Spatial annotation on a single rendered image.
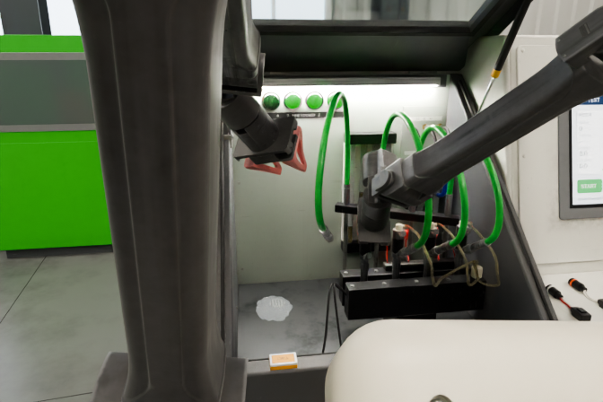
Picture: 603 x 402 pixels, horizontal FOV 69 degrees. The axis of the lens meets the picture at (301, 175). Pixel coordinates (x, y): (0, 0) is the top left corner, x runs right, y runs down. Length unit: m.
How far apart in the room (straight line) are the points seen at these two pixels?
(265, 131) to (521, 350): 0.51
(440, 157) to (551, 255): 0.61
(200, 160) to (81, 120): 3.32
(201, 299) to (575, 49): 0.49
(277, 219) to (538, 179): 0.70
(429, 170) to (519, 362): 0.53
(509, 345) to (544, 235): 1.03
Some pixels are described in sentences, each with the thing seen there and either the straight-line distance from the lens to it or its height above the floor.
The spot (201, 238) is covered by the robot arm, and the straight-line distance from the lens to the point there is 0.21.
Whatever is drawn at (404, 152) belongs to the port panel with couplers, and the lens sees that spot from 1.32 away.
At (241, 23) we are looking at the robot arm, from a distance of 0.40.
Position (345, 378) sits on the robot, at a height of 1.37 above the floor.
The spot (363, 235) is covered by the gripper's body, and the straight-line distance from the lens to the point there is 0.91.
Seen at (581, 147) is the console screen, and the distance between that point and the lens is 1.29.
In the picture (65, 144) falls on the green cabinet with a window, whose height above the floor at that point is 0.87.
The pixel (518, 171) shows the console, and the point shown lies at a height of 1.23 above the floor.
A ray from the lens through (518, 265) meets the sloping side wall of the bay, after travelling 1.10.
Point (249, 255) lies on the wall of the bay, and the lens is 1.35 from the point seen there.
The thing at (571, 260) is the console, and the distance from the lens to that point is 1.30.
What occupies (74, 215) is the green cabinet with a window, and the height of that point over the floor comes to 0.33.
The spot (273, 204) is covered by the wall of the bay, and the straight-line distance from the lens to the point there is 1.29.
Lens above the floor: 1.51
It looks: 16 degrees down
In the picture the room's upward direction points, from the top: straight up
